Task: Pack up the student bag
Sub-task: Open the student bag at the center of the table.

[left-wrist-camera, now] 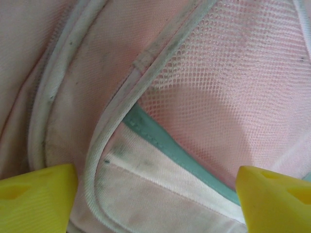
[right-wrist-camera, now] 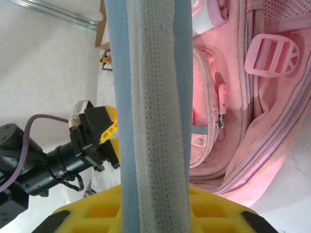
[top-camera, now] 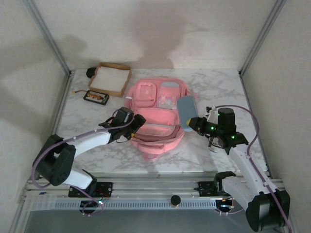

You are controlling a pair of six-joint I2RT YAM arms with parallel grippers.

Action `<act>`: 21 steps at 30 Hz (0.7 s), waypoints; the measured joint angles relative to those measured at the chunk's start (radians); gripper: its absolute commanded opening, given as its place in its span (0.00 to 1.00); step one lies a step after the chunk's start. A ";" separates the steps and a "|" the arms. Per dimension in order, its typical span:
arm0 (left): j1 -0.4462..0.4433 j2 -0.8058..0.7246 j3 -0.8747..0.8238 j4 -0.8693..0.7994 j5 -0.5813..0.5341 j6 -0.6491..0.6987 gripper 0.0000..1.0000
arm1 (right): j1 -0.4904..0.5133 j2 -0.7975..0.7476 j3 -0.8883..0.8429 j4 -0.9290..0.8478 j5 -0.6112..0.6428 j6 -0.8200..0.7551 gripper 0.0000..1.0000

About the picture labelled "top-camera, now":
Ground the grey-blue pencil case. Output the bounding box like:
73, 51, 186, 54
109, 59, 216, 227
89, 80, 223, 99
176, 95, 199, 133

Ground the pink student backpack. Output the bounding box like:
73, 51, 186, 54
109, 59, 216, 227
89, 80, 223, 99
125, 77, 198, 163

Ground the black battery pack with lead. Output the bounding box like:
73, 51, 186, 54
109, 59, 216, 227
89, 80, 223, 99
72, 89, 110, 105

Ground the cardboard tray with white foam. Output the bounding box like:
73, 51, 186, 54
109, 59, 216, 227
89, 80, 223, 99
87, 62, 132, 98

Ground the black controller board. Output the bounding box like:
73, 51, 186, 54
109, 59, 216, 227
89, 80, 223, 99
81, 200, 104, 215
217, 198, 236, 211

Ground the black knob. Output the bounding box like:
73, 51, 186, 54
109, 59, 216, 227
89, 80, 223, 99
170, 194, 182, 209

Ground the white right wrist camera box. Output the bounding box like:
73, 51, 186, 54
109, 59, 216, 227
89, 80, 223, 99
206, 104, 219, 120

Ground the aluminium rail frame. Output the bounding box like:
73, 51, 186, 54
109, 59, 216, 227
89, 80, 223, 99
23, 178, 286, 202

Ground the grey slotted cable duct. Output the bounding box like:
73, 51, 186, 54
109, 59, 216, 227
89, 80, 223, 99
53, 200, 217, 209

